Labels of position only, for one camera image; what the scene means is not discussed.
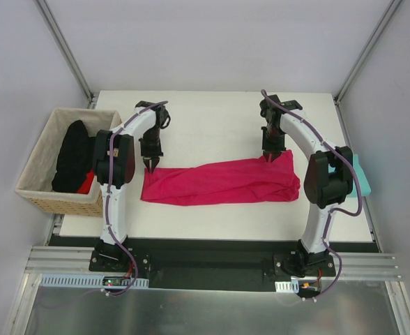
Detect pink t shirt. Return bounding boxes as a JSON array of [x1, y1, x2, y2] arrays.
[[141, 150, 301, 207]]

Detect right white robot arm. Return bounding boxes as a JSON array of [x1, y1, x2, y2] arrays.
[[259, 90, 358, 276]]

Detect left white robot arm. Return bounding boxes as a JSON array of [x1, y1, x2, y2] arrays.
[[93, 100, 171, 246]]

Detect red t shirt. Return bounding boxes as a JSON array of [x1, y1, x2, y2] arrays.
[[77, 170, 95, 195]]

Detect black t shirt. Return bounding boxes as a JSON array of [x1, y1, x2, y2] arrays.
[[52, 120, 95, 194]]

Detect folded teal t shirt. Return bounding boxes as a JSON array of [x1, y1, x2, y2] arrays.
[[352, 154, 371, 197]]

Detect wicker laundry basket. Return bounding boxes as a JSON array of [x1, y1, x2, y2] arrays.
[[15, 108, 121, 217]]

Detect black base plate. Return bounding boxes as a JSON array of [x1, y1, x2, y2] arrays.
[[88, 237, 342, 290]]

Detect right white cable duct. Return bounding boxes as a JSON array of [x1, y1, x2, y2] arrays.
[[275, 280, 299, 294]]

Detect white cable duct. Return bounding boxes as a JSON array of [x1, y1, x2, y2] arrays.
[[275, 280, 299, 294], [40, 274, 149, 290]]

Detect aluminium rail frame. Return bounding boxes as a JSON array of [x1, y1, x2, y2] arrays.
[[6, 200, 410, 334]]

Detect left white cable duct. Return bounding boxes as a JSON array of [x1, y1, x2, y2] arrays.
[[40, 274, 149, 290]]

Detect left rear aluminium post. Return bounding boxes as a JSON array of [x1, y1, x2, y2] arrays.
[[33, 0, 95, 104]]

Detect aluminium post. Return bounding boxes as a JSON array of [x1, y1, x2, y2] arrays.
[[334, 0, 404, 106], [33, 0, 95, 104]]

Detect right rear aluminium post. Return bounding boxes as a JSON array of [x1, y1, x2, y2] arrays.
[[334, 0, 404, 106]]

